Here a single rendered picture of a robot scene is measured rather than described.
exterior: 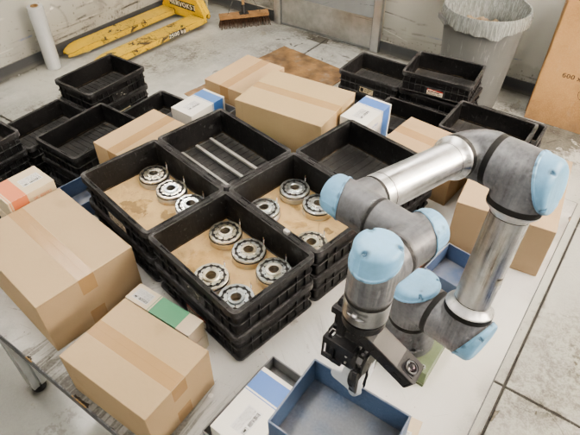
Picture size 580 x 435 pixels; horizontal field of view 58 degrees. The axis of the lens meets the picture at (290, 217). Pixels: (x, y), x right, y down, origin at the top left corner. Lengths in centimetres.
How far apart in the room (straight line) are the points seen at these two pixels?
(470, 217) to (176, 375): 102
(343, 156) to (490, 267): 92
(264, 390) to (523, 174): 78
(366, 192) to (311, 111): 126
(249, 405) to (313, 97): 130
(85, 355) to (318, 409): 65
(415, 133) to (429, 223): 129
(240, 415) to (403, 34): 371
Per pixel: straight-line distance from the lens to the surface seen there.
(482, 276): 124
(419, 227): 83
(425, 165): 103
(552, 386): 255
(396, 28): 461
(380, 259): 74
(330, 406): 106
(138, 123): 220
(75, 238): 168
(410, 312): 137
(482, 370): 161
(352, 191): 89
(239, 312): 135
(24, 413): 248
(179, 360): 138
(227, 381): 152
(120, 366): 140
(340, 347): 90
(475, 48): 374
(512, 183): 113
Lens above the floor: 200
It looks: 43 degrees down
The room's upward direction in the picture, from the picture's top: straight up
